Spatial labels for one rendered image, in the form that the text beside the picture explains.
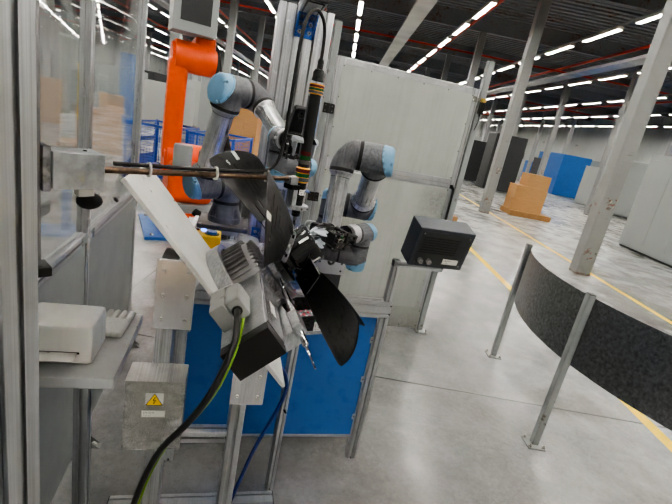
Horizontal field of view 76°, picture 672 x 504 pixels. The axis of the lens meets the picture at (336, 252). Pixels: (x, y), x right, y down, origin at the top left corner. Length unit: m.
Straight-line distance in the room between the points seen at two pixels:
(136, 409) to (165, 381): 0.11
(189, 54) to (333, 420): 4.10
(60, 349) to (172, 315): 0.27
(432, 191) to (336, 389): 1.89
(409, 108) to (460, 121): 0.42
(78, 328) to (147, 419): 0.30
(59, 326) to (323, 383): 1.20
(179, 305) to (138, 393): 0.25
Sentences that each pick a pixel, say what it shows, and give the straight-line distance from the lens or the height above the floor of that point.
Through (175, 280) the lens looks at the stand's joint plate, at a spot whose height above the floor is 1.09.
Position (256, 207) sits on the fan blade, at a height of 1.29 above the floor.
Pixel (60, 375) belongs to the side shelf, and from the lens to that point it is 1.28.
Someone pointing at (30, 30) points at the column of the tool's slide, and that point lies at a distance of 0.93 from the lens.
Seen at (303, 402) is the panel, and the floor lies 0.31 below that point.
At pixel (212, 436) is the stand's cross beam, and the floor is 0.57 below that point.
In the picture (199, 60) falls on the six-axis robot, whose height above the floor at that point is 1.92.
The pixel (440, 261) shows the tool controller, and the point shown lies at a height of 1.08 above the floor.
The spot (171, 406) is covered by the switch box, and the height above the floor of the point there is 0.76.
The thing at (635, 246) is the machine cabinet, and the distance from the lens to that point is 12.41.
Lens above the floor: 1.57
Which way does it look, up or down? 16 degrees down
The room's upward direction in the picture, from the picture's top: 11 degrees clockwise
